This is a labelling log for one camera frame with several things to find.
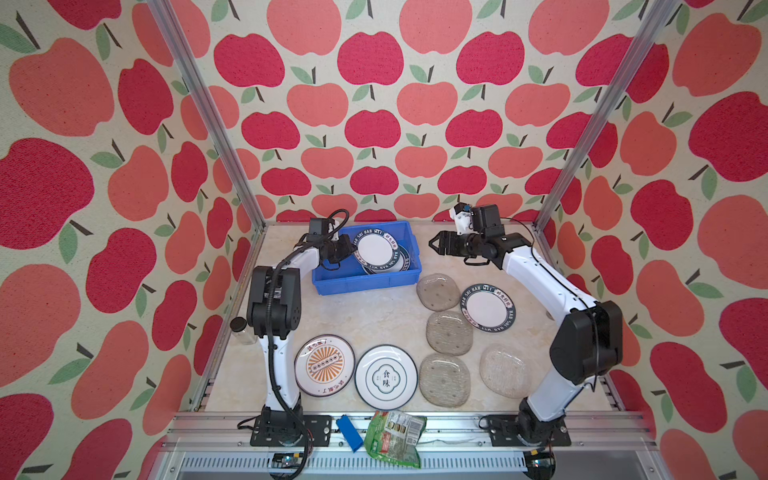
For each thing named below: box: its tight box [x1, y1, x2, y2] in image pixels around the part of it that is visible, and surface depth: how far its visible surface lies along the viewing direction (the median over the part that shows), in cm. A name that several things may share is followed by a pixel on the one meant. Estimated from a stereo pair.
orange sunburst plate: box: [294, 334, 356, 397], surface depth 86 cm
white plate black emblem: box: [354, 344, 419, 411], surface depth 84 cm
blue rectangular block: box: [336, 414, 363, 453], surface depth 74 cm
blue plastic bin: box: [312, 220, 423, 296], surface depth 106 cm
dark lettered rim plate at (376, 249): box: [354, 229, 400, 270], surface depth 109 cm
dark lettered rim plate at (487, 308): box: [460, 283, 516, 334], surface depth 98 cm
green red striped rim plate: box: [362, 245, 410, 275], surface depth 107 cm
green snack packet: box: [364, 410, 427, 468], surface depth 73 cm
